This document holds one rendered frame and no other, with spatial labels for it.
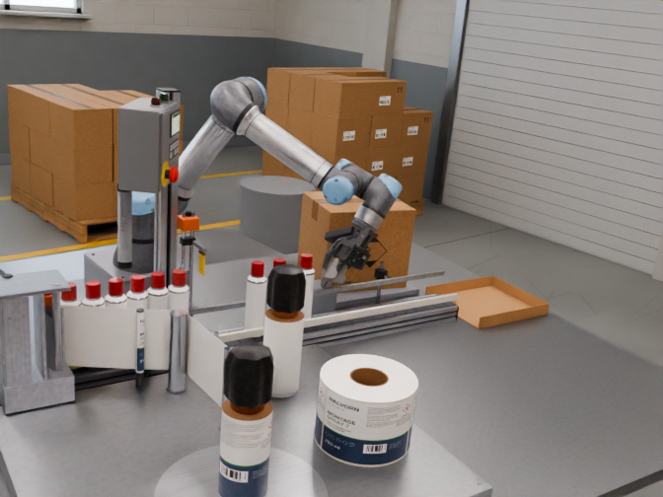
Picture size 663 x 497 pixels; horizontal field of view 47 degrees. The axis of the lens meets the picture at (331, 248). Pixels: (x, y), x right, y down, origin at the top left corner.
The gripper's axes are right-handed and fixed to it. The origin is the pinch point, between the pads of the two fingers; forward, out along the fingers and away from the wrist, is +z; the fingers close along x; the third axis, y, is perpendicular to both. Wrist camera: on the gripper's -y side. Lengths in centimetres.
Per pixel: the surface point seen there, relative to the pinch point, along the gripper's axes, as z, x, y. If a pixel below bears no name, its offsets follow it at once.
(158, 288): 21, -48, 6
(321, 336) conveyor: 12.7, 0.7, 10.5
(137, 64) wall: -80, 124, -575
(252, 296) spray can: 12.3, -23.9, 7.5
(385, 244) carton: -20.7, 24.6, -13.8
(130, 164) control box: 0, -68, 3
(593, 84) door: -227, 289, -207
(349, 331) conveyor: 7.7, 8.7, 10.6
